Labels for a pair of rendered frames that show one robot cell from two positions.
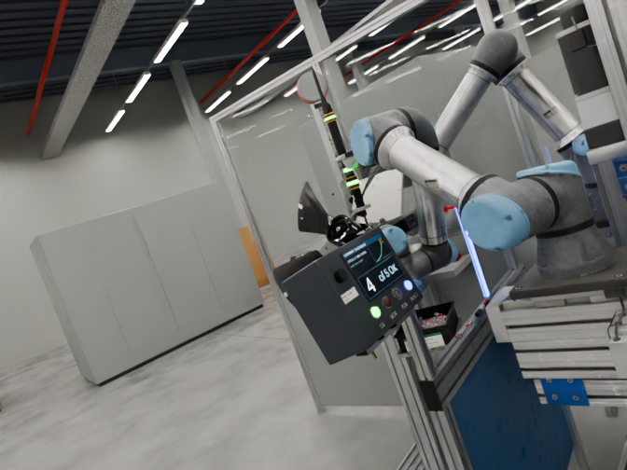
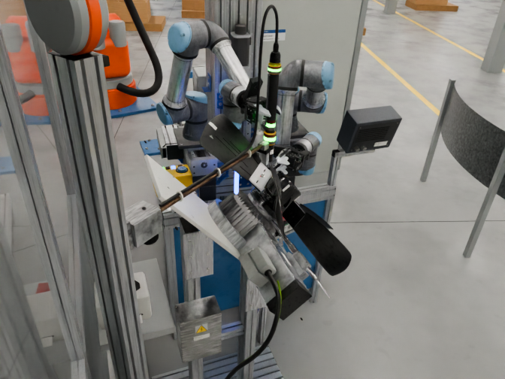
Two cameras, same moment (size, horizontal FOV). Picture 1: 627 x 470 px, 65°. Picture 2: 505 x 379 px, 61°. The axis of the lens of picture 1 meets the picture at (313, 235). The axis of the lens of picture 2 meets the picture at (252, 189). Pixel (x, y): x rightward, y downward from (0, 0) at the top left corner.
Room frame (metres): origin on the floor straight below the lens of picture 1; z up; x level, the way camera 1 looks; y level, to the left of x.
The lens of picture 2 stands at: (3.04, 0.44, 2.03)
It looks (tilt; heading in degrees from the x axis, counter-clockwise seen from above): 32 degrees down; 209
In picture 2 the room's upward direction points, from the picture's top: 3 degrees clockwise
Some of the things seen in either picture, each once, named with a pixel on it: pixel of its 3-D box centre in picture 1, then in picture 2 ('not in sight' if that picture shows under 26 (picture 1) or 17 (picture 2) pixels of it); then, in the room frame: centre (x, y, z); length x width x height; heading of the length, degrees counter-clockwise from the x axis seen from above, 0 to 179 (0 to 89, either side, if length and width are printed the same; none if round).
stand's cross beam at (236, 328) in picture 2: not in sight; (221, 332); (2.05, -0.23, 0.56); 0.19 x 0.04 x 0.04; 141
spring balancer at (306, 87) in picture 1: (313, 88); (66, 7); (2.51, -0.25, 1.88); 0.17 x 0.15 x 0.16; 51
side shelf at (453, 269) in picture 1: (427, 271); (131, 299); (2.30, -0.45, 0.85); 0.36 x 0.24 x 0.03; 51
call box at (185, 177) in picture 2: not in sight; (172, 181); (1.80, -0.66, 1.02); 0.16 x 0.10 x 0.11; 141
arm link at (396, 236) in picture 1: (392, 241); (309, 143); (1.38, -0.21, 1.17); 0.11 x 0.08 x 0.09; 178
